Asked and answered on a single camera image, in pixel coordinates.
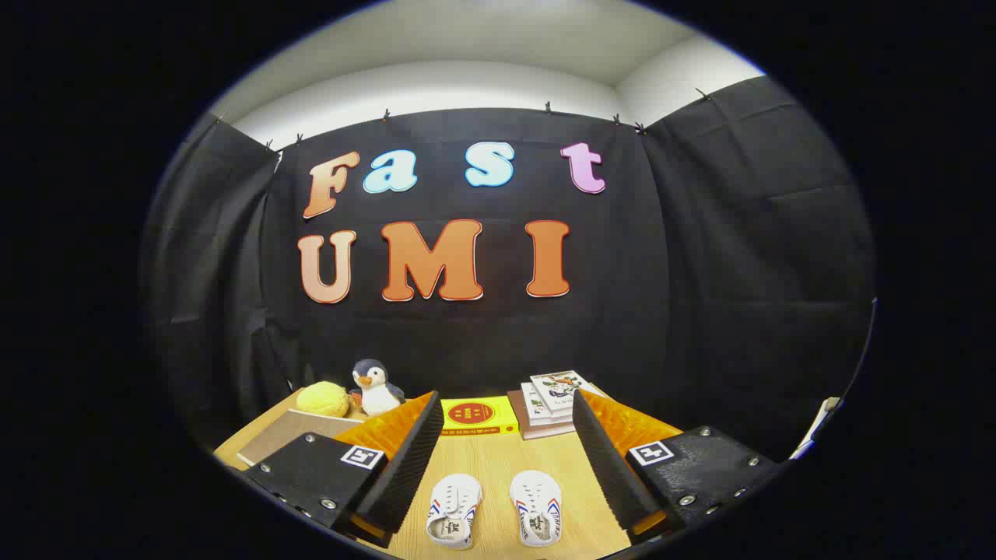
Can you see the yellow book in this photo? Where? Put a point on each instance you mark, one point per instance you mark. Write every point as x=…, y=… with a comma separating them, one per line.
x=478, y=414

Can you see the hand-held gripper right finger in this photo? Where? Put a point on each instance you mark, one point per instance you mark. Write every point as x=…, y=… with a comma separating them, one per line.
x=615, y=474

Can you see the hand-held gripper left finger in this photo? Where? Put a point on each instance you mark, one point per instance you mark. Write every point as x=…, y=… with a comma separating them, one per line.
x=405, y=474

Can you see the white canvas shoe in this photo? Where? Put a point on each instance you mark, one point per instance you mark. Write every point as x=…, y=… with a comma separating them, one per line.
x=537, y=502
x=455, y=505

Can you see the penguin plush toy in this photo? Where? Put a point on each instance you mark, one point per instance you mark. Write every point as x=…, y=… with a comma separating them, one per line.
x=379, y=397

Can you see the black backdrop cloth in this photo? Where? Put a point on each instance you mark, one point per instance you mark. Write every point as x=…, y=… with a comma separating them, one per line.
x=467, y=334

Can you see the white illustrated book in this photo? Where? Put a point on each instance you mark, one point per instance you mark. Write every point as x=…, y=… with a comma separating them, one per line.
x=560, y=386

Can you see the yellow bun plush toy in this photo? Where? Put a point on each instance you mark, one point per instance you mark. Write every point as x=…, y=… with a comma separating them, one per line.
x=323, y=399

